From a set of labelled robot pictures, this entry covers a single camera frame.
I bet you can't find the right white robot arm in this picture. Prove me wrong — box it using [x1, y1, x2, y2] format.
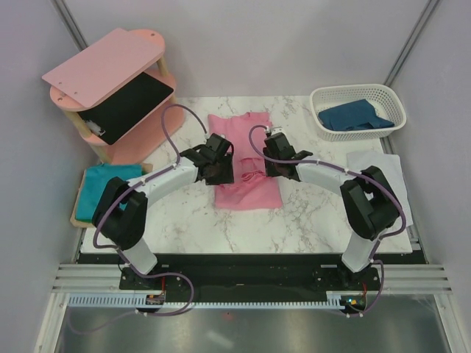
[263, 132, 406, 290]

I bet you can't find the black tablet on shelf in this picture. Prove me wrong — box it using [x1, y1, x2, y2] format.
[78, 73, 174, 145]

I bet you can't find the pink tiered shelf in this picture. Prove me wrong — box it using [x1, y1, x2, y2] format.
[42, 28, 184, 165]

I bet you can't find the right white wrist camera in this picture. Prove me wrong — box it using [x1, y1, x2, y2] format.
[265, 126, 285, 137]

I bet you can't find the white folded cloth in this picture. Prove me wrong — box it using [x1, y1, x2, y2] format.
[347, 151, 413, 227]

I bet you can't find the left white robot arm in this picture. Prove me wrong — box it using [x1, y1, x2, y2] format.
[92, 134, 235, 289]

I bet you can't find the pink t-shirt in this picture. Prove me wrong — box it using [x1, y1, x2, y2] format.
[208, 112, 283, 211]

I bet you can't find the blue t-shirt in basket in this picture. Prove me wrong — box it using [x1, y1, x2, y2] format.
[318, 99, 394, 132]

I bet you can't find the teal folded t-shirt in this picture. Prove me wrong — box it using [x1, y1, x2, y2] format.
[75, 163, 144, 221]

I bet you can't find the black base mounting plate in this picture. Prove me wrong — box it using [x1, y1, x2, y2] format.
[79, 252, 428, 303]

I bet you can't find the white slotted cable duct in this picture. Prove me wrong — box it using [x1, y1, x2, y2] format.
[68, 293, 344, 310]

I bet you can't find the white perforated plastic basket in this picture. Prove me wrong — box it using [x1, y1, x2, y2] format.
[309, 84, 407, 142]

